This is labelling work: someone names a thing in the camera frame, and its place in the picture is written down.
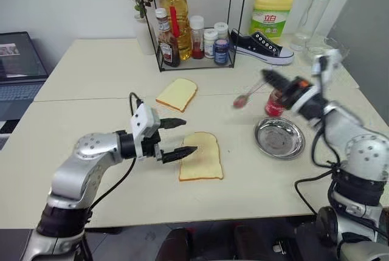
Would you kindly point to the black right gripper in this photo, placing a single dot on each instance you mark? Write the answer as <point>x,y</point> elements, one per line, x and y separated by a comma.
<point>293,90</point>

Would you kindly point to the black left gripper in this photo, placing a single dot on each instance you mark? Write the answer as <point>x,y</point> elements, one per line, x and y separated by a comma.
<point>149,147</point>

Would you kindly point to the metal spoon with jam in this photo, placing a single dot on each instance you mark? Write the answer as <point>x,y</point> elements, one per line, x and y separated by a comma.
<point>241,101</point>

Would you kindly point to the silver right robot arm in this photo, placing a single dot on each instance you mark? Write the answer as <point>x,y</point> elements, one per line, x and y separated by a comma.
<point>361,151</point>

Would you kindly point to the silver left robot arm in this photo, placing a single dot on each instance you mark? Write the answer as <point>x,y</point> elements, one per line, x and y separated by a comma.
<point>82,163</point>

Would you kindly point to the red jam jar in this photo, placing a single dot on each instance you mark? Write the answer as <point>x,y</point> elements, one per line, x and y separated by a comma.
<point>273,107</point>

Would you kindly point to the bread slice with rounded end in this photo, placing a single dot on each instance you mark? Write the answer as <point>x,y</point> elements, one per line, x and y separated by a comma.
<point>202,160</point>

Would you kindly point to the square bread slice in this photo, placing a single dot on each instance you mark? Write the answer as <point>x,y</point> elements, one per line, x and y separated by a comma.
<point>177,93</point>

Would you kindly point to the black and white sneaker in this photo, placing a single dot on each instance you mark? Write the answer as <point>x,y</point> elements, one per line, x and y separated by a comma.
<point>258,46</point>

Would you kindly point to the round stainless steel dish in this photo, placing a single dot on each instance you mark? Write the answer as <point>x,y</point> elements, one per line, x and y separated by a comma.
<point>279,137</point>

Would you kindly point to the blue labelled jar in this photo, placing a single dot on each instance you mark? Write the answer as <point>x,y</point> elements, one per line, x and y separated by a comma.
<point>221,52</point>

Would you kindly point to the clear glass bowl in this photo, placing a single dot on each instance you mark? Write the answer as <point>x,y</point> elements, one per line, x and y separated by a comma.
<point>328,46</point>

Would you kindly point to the clear bottle with green lid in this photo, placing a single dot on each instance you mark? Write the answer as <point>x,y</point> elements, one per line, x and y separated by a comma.
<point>310,20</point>

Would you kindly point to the yellow dish soap bottle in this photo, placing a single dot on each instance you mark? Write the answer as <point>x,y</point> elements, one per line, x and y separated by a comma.
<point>270,8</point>

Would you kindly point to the small jar with white lid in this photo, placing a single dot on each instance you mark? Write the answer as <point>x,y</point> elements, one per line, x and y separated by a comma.
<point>221,29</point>

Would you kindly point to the white labelled seasoning jar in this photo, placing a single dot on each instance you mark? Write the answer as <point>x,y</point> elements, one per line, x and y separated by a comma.
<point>210,43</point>

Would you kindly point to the red spice jar white lid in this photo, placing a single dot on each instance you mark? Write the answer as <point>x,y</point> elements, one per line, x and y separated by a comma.
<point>197,42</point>

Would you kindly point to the ketchup bottle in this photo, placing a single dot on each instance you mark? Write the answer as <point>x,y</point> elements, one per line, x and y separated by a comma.
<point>167,48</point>

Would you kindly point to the dark rounded shape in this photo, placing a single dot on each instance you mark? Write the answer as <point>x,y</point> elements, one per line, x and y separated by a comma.
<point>176,244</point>

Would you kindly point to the cooking oil bottle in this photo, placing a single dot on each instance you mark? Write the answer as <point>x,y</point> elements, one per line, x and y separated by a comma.
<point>176,5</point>

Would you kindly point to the grey laptop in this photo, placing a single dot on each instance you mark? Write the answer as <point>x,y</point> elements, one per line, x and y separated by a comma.
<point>18,69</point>

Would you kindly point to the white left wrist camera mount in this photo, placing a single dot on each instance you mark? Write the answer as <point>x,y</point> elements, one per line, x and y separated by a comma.
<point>143,119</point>

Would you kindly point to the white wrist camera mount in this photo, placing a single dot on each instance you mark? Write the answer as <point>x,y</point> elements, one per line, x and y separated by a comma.
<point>329,60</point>
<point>143,119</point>

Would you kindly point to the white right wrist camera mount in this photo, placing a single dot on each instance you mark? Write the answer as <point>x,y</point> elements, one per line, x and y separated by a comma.
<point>329,60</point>

